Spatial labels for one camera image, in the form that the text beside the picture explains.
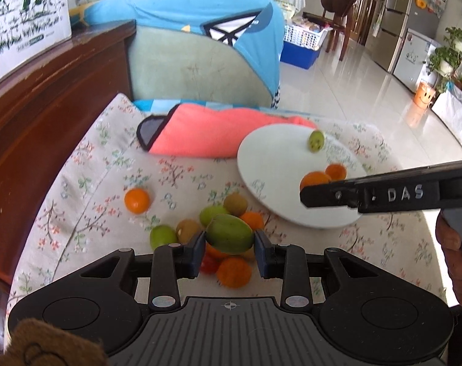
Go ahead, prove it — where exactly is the green potted plant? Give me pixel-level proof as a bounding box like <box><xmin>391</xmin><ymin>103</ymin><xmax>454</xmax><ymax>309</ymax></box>
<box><xmin>427</xmin><ymin>27</ymin><xmax>462</xmax><ymax>92</ymax></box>

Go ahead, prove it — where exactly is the orange mandarin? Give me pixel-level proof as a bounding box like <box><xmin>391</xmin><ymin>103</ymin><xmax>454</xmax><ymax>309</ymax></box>
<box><xmin>124</xmin><ymin>188</ymin><xmax>151</xmax><ymax>215</ymax></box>
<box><xmin>299</xmin><ymin>171</ymin><xmax>332</xmax><ymax>192</ymax></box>
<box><xmin>239</xmin><ymin>211</ymin><xmax>265</xmax><ymax>231</ymax></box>
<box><xmin>206</xmin><ymin>244</ymin><xmax>231</xmax><ymax>259</ymax></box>
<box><xmin>217</xmin><ymin>257</ymin><xmax>252</xmax><ymax>288</ymax></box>
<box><xmin>325</xmin><ymin>163</ymin><xmax>347</xmax><ymax>181</ymax></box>

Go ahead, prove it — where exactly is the white round plate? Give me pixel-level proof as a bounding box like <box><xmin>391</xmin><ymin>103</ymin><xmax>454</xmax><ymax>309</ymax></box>
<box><xmin>236</xmin><ymin>122</ymin><xmax>369</xmax><ymax>230</ymax></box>

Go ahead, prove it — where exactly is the pink cloth with black trim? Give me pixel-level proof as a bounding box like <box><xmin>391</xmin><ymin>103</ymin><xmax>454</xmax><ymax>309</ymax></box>
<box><xmin>137</xmin><ymin>104</ymin><xmax>318</xmax><ymax>159</ymax></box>

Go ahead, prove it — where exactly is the brown wooden furniture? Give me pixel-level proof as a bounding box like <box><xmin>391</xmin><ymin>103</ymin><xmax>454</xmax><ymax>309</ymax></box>
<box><xmin>0</xmin><ymin>19</ymin><xmax>136</xmax><ymax>286</ymax></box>

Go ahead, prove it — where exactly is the brown fuzzy cloth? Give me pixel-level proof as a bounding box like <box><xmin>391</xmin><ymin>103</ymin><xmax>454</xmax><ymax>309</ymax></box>
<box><xmin>0</xmin><ymin>319</ymin><xmax>109</xmax><ymax>366</ymax></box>

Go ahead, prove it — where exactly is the dark wooden chair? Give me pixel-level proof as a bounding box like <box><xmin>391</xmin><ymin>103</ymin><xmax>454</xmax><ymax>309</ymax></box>
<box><xmin>303</xmin><ymin>0</ymin><xmax>359</xmax><ymax>61</ymax></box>

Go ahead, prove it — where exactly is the silver refrigerator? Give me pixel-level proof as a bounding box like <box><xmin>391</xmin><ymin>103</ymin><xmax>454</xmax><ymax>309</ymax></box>
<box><xmin>370</xmin><ymin>0</ymin><xmax>450</xmax><ymax>72</ymax></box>

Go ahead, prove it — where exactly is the white chest freezer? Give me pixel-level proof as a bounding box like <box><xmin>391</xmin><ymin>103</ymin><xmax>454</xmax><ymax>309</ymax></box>
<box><xmin>393</xmin><ymin>28</ymin><xmax>443</xmax><ymax>93</ymax></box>

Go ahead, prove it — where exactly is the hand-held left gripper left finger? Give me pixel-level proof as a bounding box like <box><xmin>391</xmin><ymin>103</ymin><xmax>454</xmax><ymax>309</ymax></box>
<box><xmin>69</xmin><ymin>231</ymin><xmax>206</xmax><ymax>312</ymax></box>

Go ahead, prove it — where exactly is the cow print cardboard box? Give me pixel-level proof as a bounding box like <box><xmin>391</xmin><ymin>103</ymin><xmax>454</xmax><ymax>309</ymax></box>
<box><xmin>0</xmin><ymin>0</ymin><xmax>72</xmax><ymax>92</ymax></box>

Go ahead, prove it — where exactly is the person's right hand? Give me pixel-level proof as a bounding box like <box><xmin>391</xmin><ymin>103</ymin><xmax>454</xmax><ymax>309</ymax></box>
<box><xmin>435</xmin><ymin>213</ymin><xmax>462</xmax><ymax>307</ymax></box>

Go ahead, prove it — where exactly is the pale green chair back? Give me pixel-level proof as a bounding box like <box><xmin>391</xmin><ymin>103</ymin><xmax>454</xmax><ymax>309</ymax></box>
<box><xmin>128</xmin><ymin>27</ymin><xmax>281</xmax><ymax>109</ymax></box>

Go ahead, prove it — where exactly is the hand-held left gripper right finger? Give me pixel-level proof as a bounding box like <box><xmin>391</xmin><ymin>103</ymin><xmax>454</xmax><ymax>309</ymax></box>
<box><xmin>254</xmin><ymin>230</ymin><xmax>394</xmax><ymax>309</ymax></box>

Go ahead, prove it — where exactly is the white plastic basket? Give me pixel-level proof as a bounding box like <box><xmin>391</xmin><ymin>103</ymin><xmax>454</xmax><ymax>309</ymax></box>
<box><xmin>283</xmin><ymin>23</ymin><xmax>329</xmax><ymax>51</ymax></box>

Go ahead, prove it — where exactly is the speckled green jujube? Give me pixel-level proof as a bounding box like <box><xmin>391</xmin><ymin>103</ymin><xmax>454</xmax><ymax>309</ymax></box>
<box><xmin>307</xmin><ymin>130</ymin><xmax>326</xmax><ymax>153</ymax></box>

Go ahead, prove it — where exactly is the brown kiwi with white spot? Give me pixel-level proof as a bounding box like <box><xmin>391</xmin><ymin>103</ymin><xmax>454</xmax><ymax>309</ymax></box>
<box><xmin>176</xmin><ymin>219</ymin><xmax>203</xmax><ymax>244</ymax></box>

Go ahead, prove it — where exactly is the blue storage bin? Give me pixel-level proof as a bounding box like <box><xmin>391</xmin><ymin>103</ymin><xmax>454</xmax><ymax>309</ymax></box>
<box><xmin>280</xmin><ymin>40</ymin><xmax>322</xmax><ymax>70</ymax></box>

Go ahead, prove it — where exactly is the red cherry tomato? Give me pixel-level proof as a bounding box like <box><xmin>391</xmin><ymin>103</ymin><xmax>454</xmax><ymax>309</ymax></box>
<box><xmin>200</xmin><ymin>255</ymin><xmax>220</xmax><ymax>275</ymax></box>

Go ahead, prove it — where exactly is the orange smiley bucket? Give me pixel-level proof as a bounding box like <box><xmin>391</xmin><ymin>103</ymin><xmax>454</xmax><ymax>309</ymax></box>
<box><xmin>413</xmin><ymin>81</ymin><xmax>436</xmax><ymax>107</ymax></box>

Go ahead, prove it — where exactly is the large green jujube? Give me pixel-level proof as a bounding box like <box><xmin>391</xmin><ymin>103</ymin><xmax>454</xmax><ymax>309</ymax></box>
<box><xmin>205</xmin><ymin>213</ymin><xmax>255</xmax><ymax>255</ymax></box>

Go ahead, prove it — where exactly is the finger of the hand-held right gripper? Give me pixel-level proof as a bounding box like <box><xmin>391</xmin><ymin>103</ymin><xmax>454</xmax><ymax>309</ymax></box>
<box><xmin>299</xmin><ymin>179</ymin><xmax>365</xmax><ymax>211</ymax></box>

